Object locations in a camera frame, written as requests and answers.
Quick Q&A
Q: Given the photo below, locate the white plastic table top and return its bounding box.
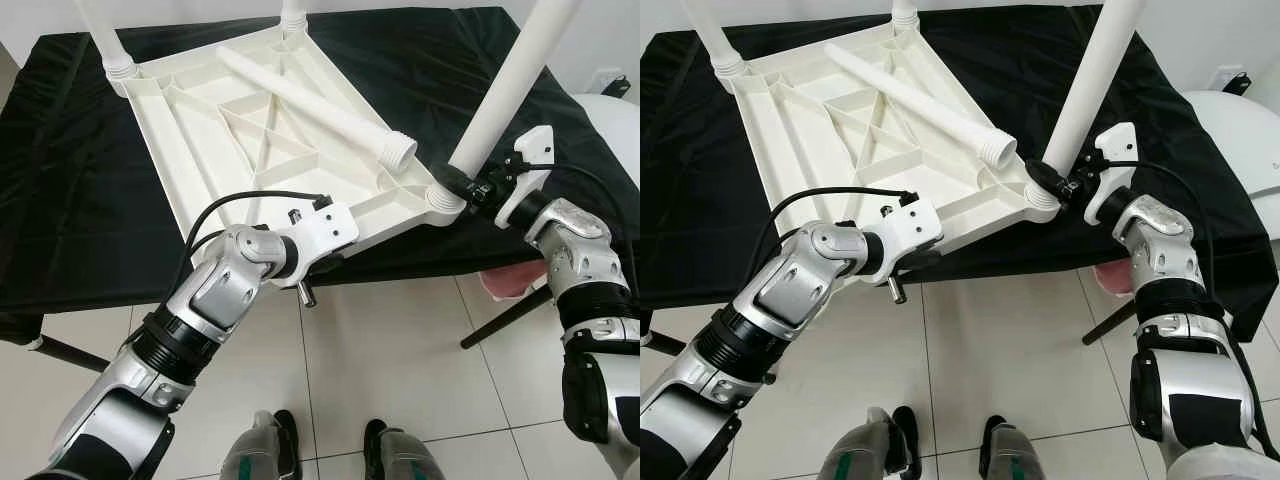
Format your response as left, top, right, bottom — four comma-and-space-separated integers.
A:
128, 25, 468, 263
733, 25, 1063, 259

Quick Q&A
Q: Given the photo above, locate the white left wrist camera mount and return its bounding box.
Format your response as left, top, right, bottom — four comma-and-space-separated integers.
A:
865, 196, 945, 276
275, 200, 361, 278

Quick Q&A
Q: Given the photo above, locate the black tablecloth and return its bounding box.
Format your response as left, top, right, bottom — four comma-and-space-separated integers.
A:
640, 5, 1280, 343
0, 8, 641, 346

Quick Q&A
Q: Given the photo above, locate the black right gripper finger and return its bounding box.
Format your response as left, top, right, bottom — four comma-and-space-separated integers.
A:
1024, 160, 1067, 203
430, 164, 477, 207

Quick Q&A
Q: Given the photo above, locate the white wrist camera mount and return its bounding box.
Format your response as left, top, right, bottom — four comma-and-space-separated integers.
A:
495, 125, 555, 228
275, 200, 361, 278
1084, 122, 1139, 224
865, 196, 945, 276

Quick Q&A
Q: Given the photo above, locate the grey robot right leg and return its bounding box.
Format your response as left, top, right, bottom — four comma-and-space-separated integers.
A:
364, 419, 447, 480
979, 414, 1052, 480

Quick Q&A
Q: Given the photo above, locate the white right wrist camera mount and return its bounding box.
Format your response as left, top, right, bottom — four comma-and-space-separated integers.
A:
495, 125, 555, 228
1084, 122, 1139, 224

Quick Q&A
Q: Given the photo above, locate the white round appliance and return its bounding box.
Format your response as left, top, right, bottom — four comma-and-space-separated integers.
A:
1185, 90, 1280, 243
575, 95, 641, 181

